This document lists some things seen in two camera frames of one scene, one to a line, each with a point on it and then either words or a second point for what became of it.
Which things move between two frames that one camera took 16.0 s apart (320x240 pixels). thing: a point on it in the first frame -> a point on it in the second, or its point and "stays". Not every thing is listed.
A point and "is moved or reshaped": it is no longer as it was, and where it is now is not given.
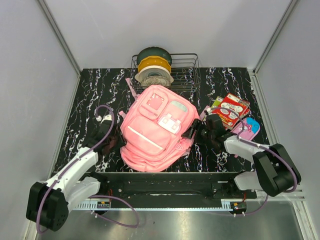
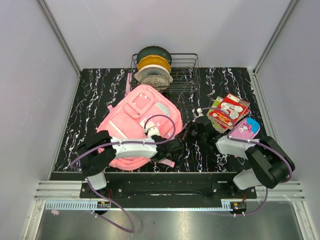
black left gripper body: (113, 141) -> (155, 160)
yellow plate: (154, 60) stays
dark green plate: (154, 51) stays
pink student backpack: (155, 120) is moved or reshaped
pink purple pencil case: (247, 129) stays
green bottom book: (217, 102) stays
